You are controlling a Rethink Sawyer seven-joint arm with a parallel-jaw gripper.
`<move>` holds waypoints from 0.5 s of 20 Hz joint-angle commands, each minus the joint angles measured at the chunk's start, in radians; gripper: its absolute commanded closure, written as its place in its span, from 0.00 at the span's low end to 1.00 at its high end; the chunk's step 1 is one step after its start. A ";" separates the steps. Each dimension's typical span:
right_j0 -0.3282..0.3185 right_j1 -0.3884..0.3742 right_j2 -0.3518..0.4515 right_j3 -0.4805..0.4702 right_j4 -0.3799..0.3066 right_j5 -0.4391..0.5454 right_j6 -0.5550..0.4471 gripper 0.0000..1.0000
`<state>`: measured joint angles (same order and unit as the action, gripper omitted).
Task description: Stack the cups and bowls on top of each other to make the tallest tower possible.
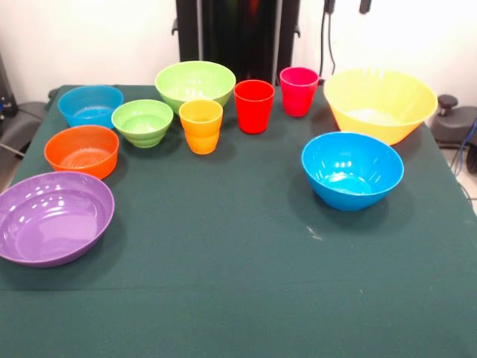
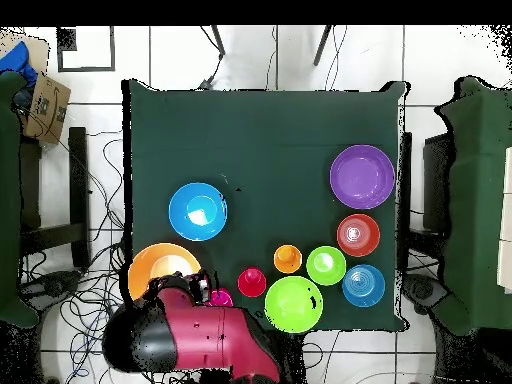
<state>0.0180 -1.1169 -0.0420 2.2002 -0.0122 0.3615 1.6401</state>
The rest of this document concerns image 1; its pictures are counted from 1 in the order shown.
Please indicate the purple plastic bowl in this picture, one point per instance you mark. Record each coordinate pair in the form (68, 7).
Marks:
(56, 223)

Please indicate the black equipment rack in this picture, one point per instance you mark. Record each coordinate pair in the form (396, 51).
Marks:
(5, 93)

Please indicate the yellow plastic bowl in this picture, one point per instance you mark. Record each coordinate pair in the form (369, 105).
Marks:
(380, 97)

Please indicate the orange plastic cup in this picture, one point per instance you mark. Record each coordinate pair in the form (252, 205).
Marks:
(201, 138)

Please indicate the dark green tablecloth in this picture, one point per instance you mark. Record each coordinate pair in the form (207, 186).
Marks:
(238, 261)

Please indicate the small blue plastic bowl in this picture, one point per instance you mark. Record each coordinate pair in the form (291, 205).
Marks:
(89, 108)

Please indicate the large blue plastic bowl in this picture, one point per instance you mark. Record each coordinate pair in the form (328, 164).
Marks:
(350, 168)

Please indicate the small green ribbed bowl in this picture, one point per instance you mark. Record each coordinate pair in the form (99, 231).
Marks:
(141, 127)

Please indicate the grey machine base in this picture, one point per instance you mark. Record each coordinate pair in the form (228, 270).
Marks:
(22, 123)

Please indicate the black wall mount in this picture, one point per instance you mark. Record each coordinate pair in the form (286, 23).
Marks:
(365, 5)

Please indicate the pink plastic cup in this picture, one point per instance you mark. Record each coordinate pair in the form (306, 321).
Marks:
(296, 100)

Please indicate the grey base with black knob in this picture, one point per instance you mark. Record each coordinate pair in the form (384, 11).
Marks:
(454, 123)

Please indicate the large green plastic bowl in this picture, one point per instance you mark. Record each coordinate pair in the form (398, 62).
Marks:
(194, 84)

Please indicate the red plastic cup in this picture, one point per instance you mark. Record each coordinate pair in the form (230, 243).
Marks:
(253, 115)

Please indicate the orange plastic bowl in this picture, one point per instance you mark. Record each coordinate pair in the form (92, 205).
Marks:
(82, 149)

